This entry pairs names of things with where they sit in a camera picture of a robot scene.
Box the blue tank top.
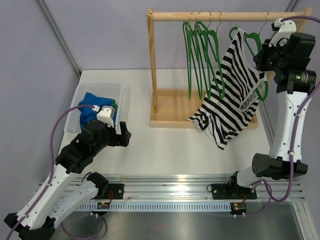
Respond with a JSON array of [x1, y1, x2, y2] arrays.
[[77, 92, 118, 130]]

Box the green tank top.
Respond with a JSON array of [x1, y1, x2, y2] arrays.
[[112, 99, 118, 112]]

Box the black white striped top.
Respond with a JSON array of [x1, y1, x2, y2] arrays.
[[188, 28, 268, 150]]

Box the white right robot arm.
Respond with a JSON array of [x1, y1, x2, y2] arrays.
[[226, 32, 317, 203]]

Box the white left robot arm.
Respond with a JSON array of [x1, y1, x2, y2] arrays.
[[4, 119, 132, 240]]

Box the white plastic basket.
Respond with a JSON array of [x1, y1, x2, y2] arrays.
[[64, 82, 123, 137]]

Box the wooden clothes rack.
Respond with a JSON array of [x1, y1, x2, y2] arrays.
[[146, 7, 313, 129]]

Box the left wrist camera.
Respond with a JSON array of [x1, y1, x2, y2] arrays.
[[92, 105, 115, 128]]

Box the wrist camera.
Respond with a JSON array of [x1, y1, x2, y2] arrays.
[[268, 18, 297, 47], [92, 105, 115, 128]]

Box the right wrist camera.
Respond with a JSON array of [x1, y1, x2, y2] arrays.
[[268, 18, 297, 47]]

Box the white slotted cable duct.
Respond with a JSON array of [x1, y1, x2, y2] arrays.
[[76, 202, 231, 212]]

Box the aluminium mounting rail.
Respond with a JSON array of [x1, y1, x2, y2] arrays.
[[37, 176, 306, 201]]

